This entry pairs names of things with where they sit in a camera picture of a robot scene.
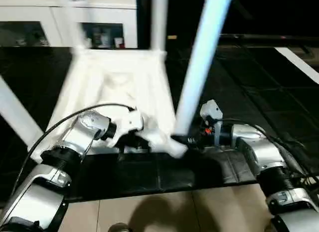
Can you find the white plastic table leg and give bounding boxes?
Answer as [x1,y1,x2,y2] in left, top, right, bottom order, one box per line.
[173,0,234,141]
[0,74,45,148]
[149,0,168,53]
[62,0,87,51]

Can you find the black mat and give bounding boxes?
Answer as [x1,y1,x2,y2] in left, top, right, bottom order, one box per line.
[0,46,319,202]

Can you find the dark rounded foot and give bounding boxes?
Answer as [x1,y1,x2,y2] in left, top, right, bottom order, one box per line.
[109,222,131,232]

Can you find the white flat board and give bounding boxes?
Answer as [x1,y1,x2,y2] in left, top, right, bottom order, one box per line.
[275,46,319,85]

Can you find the black box gold label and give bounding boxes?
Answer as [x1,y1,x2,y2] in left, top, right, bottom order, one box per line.
[137,0,197,51]

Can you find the white cabinet glass doors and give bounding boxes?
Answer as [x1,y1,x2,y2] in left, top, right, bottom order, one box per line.
[0,0,138,48]

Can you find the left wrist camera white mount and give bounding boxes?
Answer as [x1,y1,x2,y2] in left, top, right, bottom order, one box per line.
[109,107,146,149]

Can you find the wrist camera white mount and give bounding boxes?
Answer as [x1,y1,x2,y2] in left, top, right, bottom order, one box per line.
[109,107,146,149]
[200,99,223,146]

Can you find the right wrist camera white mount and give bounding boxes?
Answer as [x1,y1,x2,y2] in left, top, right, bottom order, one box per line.
[200,99,223,146]

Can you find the black left camera cable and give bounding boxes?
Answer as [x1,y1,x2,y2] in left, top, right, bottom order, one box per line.
[11,103,137,193]

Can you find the silver metal rail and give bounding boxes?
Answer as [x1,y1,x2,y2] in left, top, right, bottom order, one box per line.
[219,33,319,41]

